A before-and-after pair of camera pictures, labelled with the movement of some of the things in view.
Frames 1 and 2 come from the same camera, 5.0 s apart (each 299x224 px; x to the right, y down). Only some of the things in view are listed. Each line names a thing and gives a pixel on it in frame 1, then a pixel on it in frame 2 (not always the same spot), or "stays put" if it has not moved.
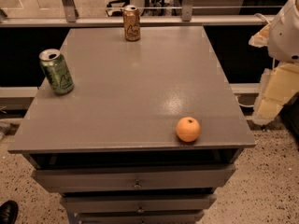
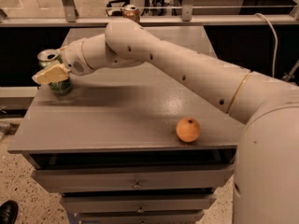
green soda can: (56, 71) stays put
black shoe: (8, 212) stays put
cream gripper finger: (262, 38) to (62, 49)
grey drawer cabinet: (110, 147) stays put
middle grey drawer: (137, 203) stays put
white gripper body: (285, 35) to (73, 56)
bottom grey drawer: (172, 217) stays put
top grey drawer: (134, 178) stays put
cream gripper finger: (277, 86) to (51, 74)
